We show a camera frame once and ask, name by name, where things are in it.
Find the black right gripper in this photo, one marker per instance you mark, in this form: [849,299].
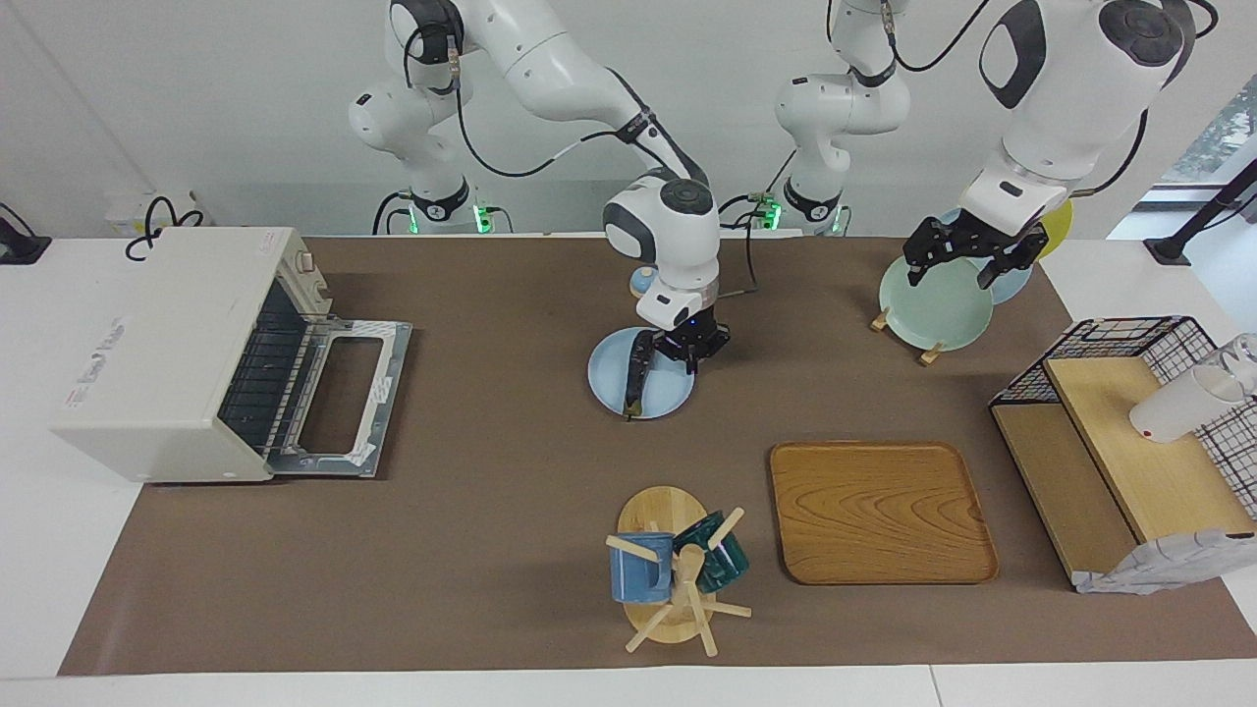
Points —
[699,339]

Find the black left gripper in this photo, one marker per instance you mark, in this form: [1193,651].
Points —
[972,236]

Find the light blue plate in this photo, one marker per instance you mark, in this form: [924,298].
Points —
[609,378]

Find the white toaster oven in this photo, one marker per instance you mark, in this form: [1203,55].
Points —
[147,373]

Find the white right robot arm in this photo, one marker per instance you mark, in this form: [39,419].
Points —
[550,59]

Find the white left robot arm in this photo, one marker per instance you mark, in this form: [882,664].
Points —
[1070,88]

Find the pale green plate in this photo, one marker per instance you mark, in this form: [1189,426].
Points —
[933,314]

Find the pale blue racked plate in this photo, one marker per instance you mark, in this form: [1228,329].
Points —
[1017,281]

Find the wooden plate rack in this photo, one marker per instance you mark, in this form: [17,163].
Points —
[929,355]

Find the small blue domed bell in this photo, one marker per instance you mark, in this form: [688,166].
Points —
[640,285]

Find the yellow plate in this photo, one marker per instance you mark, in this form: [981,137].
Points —
[1059,231]

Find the wooden mug tree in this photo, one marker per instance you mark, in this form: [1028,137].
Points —
[663,511]

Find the dark green mug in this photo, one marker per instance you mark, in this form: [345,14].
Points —
[725,562]

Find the wooden serving tray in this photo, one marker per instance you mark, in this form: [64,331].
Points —
[835,520]

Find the black angled clamp stand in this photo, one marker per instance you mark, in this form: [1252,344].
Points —
[1169,250]

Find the blue mug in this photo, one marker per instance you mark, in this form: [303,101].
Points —
[638,574]

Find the white plastic cup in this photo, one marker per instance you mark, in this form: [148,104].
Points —
[1178,407]

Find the clear drinking glass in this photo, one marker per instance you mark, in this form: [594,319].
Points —
[1245,352]

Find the brown table mat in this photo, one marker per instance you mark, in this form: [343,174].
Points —
[442,550]

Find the grey white cloth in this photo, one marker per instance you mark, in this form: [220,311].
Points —
[1159,565]

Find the white power socket box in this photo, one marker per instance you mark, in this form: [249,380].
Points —
[123,211]

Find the black table clamp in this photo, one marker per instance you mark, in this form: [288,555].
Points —
[20,250]

